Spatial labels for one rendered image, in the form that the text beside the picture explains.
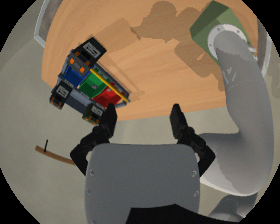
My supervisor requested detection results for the blue open bin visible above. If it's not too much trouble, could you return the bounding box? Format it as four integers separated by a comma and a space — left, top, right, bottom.
64, 66, 90, 87

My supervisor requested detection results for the grey metal shelf rack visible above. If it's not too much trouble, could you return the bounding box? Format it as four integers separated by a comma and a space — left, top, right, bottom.
51, 54, 131, 114

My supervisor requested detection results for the yellow bar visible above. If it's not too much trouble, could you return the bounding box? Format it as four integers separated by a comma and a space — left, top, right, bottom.
90, 68, 128, 102

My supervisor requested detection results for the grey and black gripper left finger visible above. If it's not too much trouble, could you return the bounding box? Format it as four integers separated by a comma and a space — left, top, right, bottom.
70, 103, 117, 176

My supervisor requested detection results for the red bin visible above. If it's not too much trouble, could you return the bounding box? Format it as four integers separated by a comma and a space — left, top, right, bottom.
93, 82, 125, 108

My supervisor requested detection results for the green open bin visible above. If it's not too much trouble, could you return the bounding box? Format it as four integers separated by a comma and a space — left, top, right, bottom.
78, 67, 111, 99

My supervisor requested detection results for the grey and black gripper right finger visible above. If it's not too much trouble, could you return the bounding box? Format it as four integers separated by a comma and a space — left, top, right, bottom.
170, 104, 216, 177

